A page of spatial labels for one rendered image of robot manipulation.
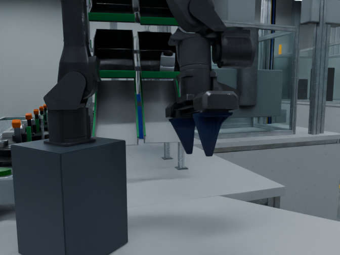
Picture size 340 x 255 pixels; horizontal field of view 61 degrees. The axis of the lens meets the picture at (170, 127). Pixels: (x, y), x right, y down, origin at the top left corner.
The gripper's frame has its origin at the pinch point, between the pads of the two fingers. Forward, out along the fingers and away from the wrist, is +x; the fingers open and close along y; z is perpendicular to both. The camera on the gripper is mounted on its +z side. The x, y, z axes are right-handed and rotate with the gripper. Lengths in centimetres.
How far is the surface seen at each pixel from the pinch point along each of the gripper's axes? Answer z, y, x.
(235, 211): 15.9, 14.6, 18.6
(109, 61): -9, 50, -26
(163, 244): -5.0, 6.3, 20.5
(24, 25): -170, 1075, -413
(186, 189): 10.8, 32.8, 15.7
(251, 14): 85, 102, -73
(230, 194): 21.2, 25.4, 16.9
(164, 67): 6.3, 37.2, -21.6
